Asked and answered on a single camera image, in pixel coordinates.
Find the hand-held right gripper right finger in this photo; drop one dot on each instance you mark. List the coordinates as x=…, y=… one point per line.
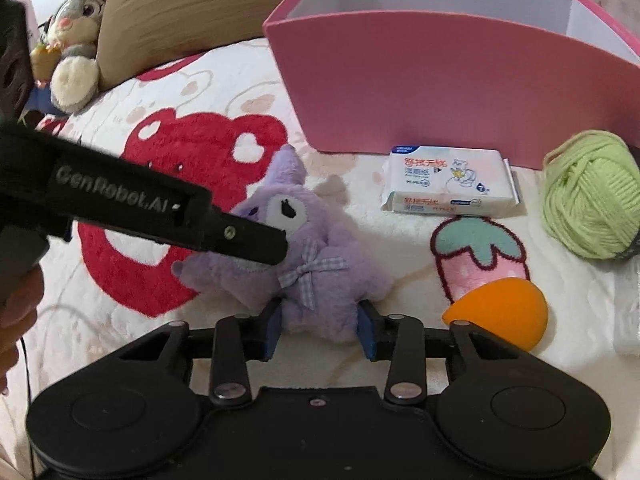
x=367, y=332

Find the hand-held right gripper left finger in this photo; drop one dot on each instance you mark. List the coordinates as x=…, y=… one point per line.
x=272, y=330

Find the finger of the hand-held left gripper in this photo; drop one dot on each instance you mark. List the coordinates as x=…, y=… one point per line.
x=250, y=237

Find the purple plush toy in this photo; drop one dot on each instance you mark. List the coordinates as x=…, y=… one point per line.
x=320, y=240

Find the orange makeup sponge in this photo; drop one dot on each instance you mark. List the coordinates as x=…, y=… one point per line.
x=500, y=310

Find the white wet wipes pack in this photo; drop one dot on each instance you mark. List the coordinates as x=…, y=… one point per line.
x=450, y=185

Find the pink cardboard box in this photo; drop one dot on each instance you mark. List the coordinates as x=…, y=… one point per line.
x=400, y=85

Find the person's left hand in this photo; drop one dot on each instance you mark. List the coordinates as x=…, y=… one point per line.
x=15, y=320

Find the bear printed blanket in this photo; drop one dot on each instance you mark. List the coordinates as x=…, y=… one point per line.
x=165, y=150

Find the grey rabbit plush toy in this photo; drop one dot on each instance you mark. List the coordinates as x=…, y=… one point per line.
x=75, y=10

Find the brown pillow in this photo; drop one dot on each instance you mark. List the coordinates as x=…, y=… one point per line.
x=175, y=10

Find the green yarn ball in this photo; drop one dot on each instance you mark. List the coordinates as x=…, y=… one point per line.
x=590, y=195

